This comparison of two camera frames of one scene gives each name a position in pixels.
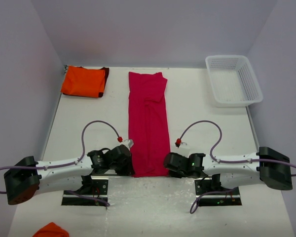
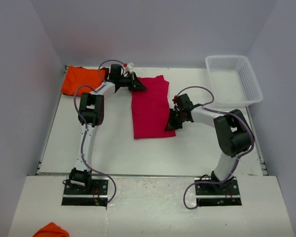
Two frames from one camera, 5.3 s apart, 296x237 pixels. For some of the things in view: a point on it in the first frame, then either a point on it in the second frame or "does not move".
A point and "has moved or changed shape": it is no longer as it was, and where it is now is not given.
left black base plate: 93,186 does not move
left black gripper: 128,170 to 135,84
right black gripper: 174,174 to 171,125
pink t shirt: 148,125 has moved or changed shape
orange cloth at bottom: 52,230 does not move
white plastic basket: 234,82 does not move
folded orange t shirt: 78,80 does not move
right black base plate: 229,198 does not move
